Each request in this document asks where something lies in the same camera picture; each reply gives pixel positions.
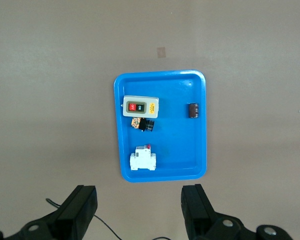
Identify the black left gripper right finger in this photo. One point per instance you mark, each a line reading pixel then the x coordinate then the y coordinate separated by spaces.
pixel 197 210

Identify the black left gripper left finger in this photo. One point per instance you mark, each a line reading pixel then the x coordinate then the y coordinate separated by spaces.
pixel 77 207

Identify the brown square tape patch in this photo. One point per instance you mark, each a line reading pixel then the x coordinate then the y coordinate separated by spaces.
pixel 161 52

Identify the blue plastic tray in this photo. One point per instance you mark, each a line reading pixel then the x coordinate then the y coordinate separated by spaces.
pixel 177 145

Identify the white circuit breaker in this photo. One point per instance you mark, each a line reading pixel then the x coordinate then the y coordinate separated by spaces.
pixel 142 161

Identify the black push button switch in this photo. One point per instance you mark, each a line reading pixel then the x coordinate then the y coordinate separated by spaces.
pixel 147 125

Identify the grey on-off switch box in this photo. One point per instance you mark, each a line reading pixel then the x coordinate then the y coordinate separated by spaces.
pixel 137 107

